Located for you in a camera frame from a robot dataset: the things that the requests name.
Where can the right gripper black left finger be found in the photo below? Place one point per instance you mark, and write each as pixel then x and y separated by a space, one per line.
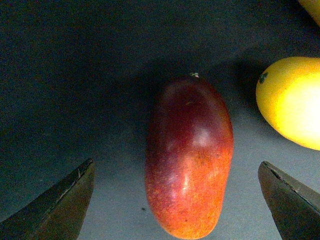
pixel 56 214

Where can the yellow mango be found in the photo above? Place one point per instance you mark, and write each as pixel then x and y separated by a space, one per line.
pixel 288 97

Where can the yellow lemon upper right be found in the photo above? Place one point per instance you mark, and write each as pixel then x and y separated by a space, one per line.
pixel 313 9

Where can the red orange mango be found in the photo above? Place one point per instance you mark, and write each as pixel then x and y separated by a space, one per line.
pixel 189 151

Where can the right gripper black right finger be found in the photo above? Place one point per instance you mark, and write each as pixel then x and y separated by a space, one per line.
pixel 295 207

